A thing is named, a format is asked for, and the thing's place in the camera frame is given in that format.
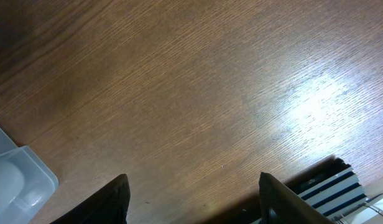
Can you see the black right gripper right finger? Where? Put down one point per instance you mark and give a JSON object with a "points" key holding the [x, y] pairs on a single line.
{"points": [[278, 202]]}

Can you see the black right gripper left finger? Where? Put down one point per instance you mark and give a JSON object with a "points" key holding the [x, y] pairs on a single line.
{"points": [[108, 205]]}

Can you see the clear plastic storage container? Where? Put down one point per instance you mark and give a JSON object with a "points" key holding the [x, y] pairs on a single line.
{"points": [[26, 183]]}

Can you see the striped object under table edge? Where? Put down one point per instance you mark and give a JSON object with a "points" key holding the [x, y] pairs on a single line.
{"points": [[332, 187]]}

